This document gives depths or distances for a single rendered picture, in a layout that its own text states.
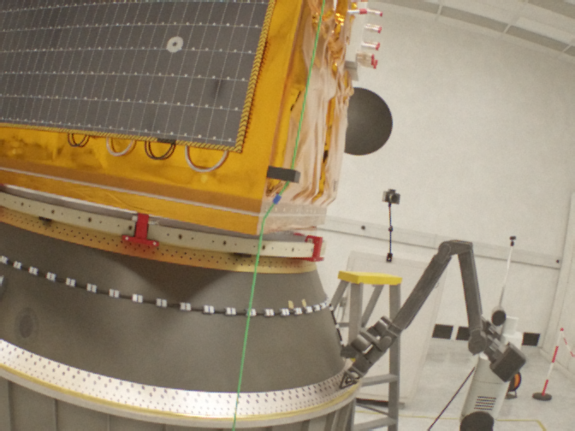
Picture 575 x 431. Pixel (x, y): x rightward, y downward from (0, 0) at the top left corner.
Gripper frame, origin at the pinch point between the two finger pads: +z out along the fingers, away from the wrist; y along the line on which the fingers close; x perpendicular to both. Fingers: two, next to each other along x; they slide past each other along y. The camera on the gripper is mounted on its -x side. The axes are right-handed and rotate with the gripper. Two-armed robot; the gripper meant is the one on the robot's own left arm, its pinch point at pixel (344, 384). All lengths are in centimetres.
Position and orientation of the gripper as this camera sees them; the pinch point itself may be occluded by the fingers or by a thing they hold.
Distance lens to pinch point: 240.0
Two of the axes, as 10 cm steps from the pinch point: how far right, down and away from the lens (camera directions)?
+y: -2.8, -0.3, -9.6
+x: 7.3, 6.4, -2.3
